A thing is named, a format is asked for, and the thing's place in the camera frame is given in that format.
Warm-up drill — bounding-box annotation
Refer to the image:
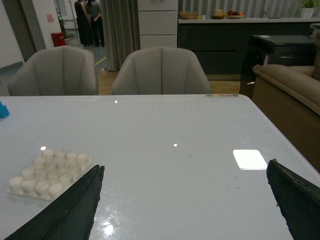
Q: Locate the bowl with bread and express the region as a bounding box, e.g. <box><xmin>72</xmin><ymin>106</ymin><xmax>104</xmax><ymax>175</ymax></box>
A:
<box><xmin>211</xmin><ymin>9</ymin><xmax>226</xmax><ymax>20</ymax></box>

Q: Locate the fruit plate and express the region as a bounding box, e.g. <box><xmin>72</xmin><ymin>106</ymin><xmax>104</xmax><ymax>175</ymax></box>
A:
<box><xmin>227</xmin><ymin>10</ymin><xmax>245</xmax><ymax>19</ymax></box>

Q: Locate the black glossy appliance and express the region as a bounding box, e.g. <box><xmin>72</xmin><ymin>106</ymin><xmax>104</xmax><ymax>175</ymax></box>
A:
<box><xmin>239</xmin><ymin>35</ymin><xmax>316</xmax><ymax>98</ymax></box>

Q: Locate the left grey armchair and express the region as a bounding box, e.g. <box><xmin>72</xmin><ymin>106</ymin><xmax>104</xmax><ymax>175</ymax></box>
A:
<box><xmin>7</xmin><ymin>45</ymin><xmax>99</xmax><ymax>96</ymax></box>

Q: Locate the person in black dress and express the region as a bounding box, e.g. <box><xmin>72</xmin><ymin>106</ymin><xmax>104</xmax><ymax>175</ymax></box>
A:
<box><xmin>74</xmin><ymin>0</ymin><xmax>93</xmax><ymax>47</ymax></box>

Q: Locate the woven basket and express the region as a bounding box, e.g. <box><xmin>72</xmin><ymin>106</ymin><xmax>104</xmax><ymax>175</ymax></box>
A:
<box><xmin>179</xmin><ymin>11</ymin><xmax>198</xmax><ymax>20</ymax></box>

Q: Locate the white potted plant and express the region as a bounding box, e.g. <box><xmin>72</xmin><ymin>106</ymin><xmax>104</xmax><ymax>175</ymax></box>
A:
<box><xmin>297</xmin><ymin>0</ymin><xmax>320</xmax><ymax>19</ymax></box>

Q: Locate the white studded base plate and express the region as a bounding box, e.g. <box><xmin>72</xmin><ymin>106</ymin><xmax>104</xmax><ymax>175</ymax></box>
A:
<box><xmin>6</xmin><ymin>148</ymin><xmax>93</xmax><ymax>202</ymax></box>

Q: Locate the grey armchair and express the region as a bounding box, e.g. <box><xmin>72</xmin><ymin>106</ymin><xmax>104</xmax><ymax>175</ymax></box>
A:
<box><xmin>7</xmin><ymin>45</ymin><xmax>99</xmax><ymax>96</ymax></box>
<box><xmin>111</xmin><ymin>46</ymin><xmax>212</xmax><ymax>95</ymax></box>

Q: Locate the blue toy block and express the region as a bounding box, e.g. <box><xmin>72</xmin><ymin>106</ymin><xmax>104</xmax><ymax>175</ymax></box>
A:
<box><xmin>0</xmin><ymin>102</ymin><xmax>10</xmax><ymax>119</ymax></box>

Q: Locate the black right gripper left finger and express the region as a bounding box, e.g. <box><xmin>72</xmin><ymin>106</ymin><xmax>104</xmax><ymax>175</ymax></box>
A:
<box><xmin>6</xmin><ymin>165</ymin><xmax>105</xmax><ymax>240</ymax></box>

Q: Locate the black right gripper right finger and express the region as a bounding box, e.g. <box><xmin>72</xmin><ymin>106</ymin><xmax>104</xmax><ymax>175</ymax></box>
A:
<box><xmin>266</xmin><ymin>159</ymin><xmax>320</xmax><ymax>240</ymax></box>

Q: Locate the dark kitchen counter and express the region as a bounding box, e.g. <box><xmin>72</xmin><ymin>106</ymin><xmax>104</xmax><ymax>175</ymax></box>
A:
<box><xmin>178</xmin><ymin>17</ymin><xmax>320</xmax><ymax>75</ymax></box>

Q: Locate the white drawer cabinet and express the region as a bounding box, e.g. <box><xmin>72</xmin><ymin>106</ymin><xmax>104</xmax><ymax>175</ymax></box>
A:
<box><xmin>137</xmin><ymin>0</ymin><xmax>178</xmax><ymax>49</ymax></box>

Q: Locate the right grey armchair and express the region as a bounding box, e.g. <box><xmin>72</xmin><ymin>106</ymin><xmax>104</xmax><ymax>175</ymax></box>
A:
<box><xmin>111</xmin><ymin>46</ymin><xmax>212</xmax><ymax>95</ymax></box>

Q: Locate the coloured sticker strip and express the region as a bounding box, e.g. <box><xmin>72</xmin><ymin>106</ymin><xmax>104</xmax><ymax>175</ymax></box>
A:
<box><xmin>206</xmin><ymin>93</ymin><xmax>239</xmax><ymax>98</ymax></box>

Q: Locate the grey curtain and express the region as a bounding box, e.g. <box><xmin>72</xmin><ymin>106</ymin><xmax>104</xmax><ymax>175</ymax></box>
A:
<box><xmin>100</xmin><ymin>0</ymin><xmax>141</xmax><ymax>72</ymax></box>

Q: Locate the beige sofa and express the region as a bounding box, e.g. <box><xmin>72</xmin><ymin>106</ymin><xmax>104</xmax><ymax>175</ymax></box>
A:
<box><xmin>252</xmin><ymin>31</ymin><xmax>320</xmax><ymax>173</ymax></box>

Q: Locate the person in grey top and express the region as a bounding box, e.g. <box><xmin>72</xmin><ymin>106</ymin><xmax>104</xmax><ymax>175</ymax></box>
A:
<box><xmin>87</xmin><ymin>0</ymin><xmax>105</xmax><ymax>47</ymax></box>

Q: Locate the red bin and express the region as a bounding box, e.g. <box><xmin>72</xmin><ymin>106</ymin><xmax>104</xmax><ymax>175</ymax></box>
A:
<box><xmin>51</xmin><ymin>32</ymin><xmax>66</xmax><ymax>47</ymax></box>

